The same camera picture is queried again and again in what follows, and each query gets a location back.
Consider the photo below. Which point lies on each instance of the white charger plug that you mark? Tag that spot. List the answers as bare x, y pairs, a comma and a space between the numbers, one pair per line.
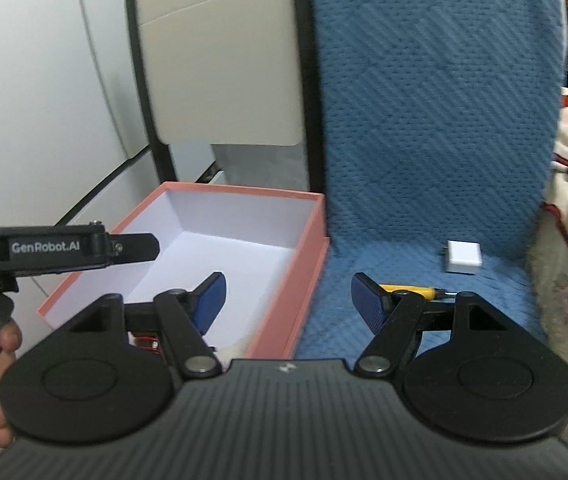
463, 258

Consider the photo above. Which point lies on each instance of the blue quilted chair cushion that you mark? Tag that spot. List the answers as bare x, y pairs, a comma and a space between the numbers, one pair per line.
438, 110

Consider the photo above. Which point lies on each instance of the pink cardboard box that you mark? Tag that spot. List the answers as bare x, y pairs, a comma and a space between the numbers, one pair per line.
284, 310

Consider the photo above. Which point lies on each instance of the white wardrobe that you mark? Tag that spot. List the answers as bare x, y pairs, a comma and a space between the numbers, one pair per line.
29, 85

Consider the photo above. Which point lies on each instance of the floral bed sheet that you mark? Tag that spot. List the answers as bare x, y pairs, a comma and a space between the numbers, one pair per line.
563, 320

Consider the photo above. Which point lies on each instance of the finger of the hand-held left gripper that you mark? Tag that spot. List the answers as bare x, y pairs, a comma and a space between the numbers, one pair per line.
134, 247

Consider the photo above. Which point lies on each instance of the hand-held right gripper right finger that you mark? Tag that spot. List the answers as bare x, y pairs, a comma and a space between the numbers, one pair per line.
368, 305

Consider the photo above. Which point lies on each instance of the beige folding chair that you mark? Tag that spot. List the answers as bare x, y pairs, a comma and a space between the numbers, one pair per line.
224, 70

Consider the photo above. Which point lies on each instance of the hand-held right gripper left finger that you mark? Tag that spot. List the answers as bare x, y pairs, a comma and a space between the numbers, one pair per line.
211, 301

